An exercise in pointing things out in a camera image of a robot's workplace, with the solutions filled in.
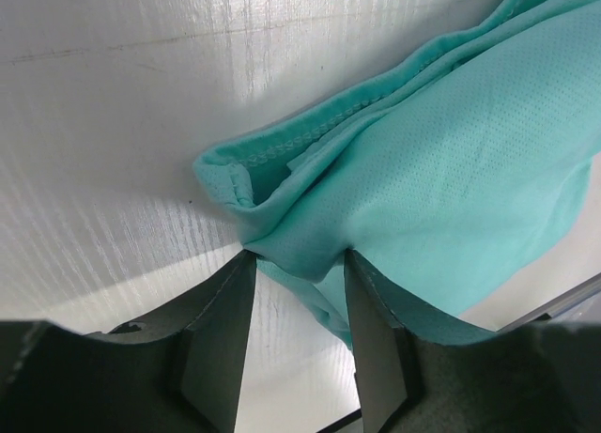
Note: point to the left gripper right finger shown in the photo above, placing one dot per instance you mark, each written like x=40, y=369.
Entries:
x=419, y=369

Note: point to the teal t shirt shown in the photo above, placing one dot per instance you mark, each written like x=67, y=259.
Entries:
x=449, y=173

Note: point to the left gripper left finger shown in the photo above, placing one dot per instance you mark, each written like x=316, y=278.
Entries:
x=177, y=368

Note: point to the aluminium rail frame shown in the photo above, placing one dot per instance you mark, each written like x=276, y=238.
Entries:
x=559, y=305

